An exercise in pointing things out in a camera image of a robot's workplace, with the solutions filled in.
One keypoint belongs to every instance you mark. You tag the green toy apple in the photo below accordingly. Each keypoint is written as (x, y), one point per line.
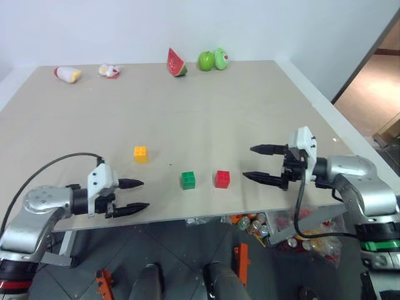
(206, 61)

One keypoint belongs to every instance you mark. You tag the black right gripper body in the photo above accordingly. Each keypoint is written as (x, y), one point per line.
(293, 167)

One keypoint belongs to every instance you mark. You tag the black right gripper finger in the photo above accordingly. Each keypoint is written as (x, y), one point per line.
(265, 178)
(270, 149)

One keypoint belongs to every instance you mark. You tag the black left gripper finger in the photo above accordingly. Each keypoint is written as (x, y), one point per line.
(131, 209)
(129, 183)

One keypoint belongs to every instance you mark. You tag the light green stickered toy fruit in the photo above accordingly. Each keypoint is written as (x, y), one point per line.
(221, 59)

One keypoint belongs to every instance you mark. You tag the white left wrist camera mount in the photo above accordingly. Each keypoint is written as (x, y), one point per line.
(101, 178)

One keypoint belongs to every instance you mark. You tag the red toy brick cube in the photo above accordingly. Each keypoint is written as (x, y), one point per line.
(222, 179)

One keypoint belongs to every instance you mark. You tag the toy watermelon slice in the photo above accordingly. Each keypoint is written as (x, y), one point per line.
(175, 64)

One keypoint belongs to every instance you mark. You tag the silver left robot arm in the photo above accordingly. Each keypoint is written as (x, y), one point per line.
(37, 203)

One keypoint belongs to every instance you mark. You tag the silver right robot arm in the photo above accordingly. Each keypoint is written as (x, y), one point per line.
(359, 181)

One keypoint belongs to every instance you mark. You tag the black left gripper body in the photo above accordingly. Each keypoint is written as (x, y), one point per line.
(104, 204)

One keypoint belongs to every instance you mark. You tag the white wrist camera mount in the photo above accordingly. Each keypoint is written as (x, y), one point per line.
(101, 178)
(304, 139)

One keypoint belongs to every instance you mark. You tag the yellow toy brick cube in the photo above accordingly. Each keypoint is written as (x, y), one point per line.
(141, 154)

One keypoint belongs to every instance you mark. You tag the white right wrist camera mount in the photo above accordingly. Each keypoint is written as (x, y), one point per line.
(304, 139)

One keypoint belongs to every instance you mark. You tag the plastic bag of snacks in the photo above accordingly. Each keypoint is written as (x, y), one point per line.
(325, 247)

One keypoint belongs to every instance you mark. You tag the green toy brick cube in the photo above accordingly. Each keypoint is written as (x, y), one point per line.
(188, 180)

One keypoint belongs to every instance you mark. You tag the grey metal table bracket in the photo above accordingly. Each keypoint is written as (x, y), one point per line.
(61, 253)
(315, 218)

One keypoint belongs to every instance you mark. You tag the dark rounded shape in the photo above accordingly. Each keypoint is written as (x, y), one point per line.
(225, 281)
(147, 282)

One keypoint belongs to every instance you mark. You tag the white yellow toy bottle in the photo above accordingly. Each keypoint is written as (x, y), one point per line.
(66, 74)

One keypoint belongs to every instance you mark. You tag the orange black clamp tool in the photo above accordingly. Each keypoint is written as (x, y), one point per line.
(104, 282)
(241, 262)

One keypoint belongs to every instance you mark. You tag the silver drink can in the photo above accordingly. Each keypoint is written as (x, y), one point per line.
(264, 231)

